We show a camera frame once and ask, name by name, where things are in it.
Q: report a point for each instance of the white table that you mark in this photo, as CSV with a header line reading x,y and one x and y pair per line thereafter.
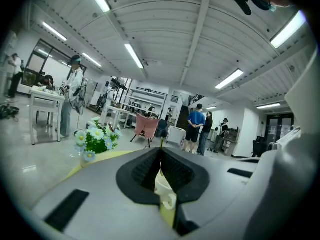
x,y
116,110
46,95

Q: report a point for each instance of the large dark-framed window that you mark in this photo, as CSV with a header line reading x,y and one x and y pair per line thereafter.
x,y
45,64

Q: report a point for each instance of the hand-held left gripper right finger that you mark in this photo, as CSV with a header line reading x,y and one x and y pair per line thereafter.
x,y
212,184

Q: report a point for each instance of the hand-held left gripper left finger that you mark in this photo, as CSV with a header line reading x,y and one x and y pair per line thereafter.
x,y
105,199

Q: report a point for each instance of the dark blue chair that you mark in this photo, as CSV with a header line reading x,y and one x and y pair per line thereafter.
x,y
162,127

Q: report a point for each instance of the white-draped table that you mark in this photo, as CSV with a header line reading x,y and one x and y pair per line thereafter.
x,y
176,135

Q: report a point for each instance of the white storage shelving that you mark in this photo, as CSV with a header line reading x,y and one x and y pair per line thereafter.
x,y
147,101

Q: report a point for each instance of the black gear on floor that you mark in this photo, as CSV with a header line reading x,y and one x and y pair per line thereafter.
x,y
8,112

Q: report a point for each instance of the white mug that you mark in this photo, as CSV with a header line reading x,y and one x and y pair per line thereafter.
x,y
162,187

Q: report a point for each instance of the white pot of daisies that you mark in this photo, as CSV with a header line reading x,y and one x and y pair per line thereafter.
x,y
96,139

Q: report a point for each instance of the pink chair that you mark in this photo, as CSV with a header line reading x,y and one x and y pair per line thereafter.
x,y
147,126

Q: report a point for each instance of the glass double door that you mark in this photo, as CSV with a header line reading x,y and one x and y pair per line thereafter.
x,y
278,126

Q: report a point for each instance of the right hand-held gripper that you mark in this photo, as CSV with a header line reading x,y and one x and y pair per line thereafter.
x,y
288,136

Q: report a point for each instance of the grey cabinet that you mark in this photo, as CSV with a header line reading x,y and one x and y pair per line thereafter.
x,y
231,141

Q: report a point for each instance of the black chair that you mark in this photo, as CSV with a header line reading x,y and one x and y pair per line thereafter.
x,y
258,146

